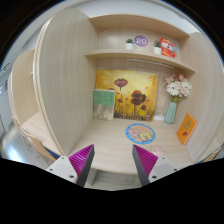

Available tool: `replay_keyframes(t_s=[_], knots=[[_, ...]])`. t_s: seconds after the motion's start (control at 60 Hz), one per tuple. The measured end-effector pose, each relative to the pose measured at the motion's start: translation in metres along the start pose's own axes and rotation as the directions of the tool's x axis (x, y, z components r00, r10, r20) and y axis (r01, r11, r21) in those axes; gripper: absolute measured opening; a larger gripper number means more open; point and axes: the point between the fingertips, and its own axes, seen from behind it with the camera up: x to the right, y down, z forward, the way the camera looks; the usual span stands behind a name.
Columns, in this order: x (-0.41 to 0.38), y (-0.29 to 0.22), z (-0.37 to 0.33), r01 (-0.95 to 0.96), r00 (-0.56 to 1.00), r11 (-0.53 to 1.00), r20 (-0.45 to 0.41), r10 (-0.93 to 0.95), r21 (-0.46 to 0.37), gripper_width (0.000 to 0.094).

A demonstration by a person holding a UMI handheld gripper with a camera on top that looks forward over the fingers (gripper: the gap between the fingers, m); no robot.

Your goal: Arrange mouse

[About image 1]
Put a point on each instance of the left small potted plant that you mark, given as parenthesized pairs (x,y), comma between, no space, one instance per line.
(129,44)

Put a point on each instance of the green book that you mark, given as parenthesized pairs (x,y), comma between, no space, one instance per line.
(103,107)

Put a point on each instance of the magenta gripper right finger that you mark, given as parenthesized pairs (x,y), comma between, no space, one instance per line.
(149,167)

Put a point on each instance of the purple round number sign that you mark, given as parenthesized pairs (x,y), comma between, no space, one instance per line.
(141,41)

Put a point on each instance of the wooden desk shelf unit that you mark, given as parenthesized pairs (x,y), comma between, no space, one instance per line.
(72,46)

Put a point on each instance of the small potted plant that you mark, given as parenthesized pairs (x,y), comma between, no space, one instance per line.
(157,47)
(129,44)

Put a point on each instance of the yellow poppy flower painting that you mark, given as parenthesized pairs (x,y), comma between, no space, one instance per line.
(135,92)

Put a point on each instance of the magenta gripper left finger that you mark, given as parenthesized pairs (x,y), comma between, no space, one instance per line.
(76,167)

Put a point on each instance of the round blue cartoon mouse pad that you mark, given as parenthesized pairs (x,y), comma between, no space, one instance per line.
(140,133)

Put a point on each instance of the red lucky plush toy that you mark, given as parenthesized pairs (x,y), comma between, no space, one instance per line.
(167,48)

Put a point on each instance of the right small potted plant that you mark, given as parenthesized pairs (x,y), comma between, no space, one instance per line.
(157,47)

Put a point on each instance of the wooden chair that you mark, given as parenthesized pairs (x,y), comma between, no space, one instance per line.
(35,143)

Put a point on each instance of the orange book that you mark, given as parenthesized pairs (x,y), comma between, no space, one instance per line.
(186,129)

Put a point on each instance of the light blue vase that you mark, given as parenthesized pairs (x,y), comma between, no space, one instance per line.
(170,114)

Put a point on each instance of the pink white flower bouquet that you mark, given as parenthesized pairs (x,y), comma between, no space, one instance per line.
(177,87)

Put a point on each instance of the small white box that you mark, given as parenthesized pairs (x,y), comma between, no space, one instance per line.
(158,116)

